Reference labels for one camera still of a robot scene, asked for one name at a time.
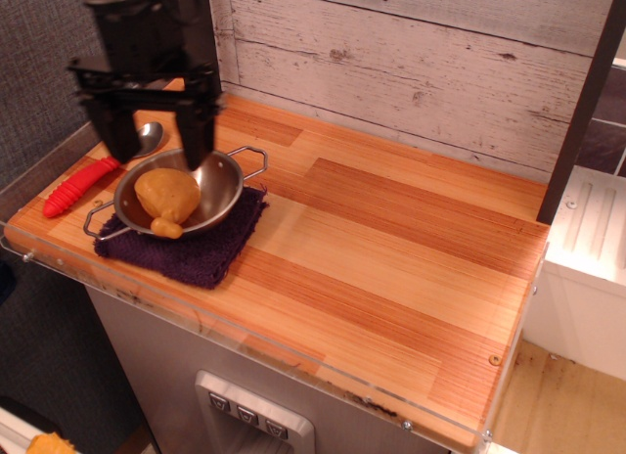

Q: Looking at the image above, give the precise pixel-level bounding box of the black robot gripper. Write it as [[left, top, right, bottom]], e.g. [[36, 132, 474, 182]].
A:
[[68, 13, 222, 170]]

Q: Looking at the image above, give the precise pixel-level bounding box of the yellow toy chicken drumstick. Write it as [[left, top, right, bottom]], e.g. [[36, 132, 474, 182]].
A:
[[134, 168, 201, 240]]

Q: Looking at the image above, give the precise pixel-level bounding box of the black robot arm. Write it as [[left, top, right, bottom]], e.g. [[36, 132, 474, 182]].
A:
[[68, 0, 222, 169]]

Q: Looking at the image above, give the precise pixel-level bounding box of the clear acrylic table edge guard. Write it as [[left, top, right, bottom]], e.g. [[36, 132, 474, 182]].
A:
[[1, 96, 548, 453]]

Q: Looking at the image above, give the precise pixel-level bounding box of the dark purple cloth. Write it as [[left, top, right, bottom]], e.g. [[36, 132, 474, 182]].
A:
[[94, 187, 268, 290]]

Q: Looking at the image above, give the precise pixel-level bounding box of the grey toy fridge cabinet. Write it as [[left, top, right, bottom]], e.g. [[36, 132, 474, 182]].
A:
[[88, 289, 445, 453]]

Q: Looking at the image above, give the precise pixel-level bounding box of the orange object bottom left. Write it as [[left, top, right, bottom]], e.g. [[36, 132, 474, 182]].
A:
[[25, 432, 77, 454]]

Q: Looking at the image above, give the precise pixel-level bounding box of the white toy sink unit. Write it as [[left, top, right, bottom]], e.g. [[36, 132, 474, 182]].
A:
[[523, 167, 625, 379]]

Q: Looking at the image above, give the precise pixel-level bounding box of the red handled metal spoon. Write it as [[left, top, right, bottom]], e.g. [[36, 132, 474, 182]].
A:
[[43, 121, 164, 218]]

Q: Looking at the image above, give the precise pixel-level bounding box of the stainless steel bowl with handles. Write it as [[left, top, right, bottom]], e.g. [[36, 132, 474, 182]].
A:
[[83, 146, 269, 242]]

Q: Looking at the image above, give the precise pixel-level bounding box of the dark right shelf post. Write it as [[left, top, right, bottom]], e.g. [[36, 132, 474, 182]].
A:
[[536, 0, 625, 225]]

